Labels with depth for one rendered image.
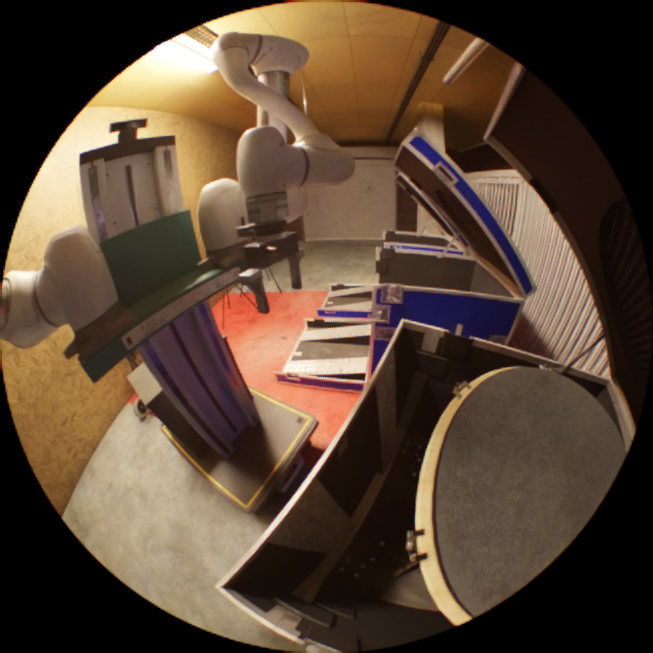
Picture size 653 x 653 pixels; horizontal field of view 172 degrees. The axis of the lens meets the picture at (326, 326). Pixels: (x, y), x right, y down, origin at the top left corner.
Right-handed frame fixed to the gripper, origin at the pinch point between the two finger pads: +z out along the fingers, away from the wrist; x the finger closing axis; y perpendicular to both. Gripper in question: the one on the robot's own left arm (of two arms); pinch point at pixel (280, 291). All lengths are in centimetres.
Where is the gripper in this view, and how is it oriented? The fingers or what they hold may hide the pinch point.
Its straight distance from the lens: 52.8
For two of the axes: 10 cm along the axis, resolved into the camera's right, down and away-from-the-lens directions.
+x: 4.6, -5.2, 7.2
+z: 0.7, 8.3, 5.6
